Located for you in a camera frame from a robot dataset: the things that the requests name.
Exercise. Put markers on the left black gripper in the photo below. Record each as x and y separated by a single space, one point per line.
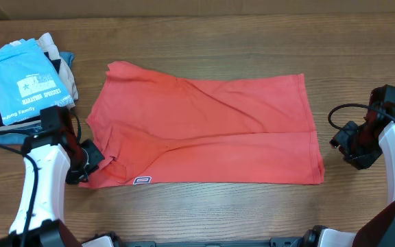
96 156

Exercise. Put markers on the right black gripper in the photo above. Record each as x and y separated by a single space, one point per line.
362 161

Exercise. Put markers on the red t-shirt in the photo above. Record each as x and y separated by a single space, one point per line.
153 127

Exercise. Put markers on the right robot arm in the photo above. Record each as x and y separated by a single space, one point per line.
380 231

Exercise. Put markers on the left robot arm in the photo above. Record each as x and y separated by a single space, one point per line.
53 158

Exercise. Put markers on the light blue printed t-shirt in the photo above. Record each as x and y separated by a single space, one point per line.
28 82

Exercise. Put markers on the beige folded garment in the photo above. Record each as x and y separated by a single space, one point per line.
46 43

